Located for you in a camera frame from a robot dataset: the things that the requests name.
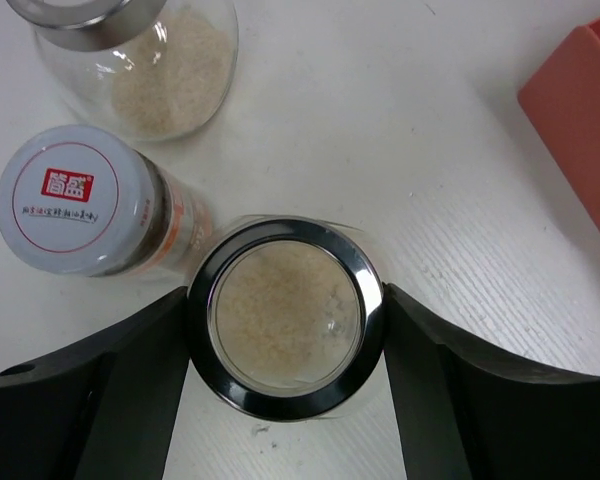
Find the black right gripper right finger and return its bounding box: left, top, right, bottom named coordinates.
left=383, top=284, right=600, bottom=479

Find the glass jar with sesame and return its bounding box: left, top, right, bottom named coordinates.
left=9, top=0, right=239, bottom=141

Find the red open box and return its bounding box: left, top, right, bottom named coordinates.
left=517, top=18, right=600, bottom=232

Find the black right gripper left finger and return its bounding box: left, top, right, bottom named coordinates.
left=0, top=287, right=189, bottom=479

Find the glass jar steel rim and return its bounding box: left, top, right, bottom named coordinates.
left=185, top=215, right=386, bottom=423

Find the white-lid spice jar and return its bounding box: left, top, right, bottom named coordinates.
left=0, top=125, right=212, bottom=278

